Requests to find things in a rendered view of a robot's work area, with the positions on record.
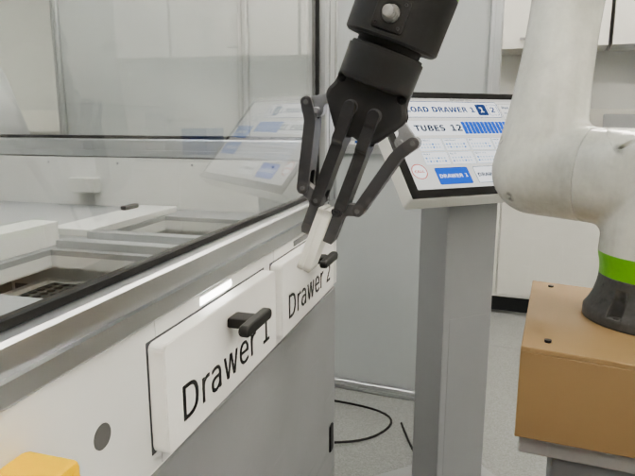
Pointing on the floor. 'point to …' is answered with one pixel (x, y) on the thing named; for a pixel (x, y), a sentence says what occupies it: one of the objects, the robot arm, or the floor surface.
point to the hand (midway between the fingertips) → (317, 237)
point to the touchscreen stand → (453, 340)
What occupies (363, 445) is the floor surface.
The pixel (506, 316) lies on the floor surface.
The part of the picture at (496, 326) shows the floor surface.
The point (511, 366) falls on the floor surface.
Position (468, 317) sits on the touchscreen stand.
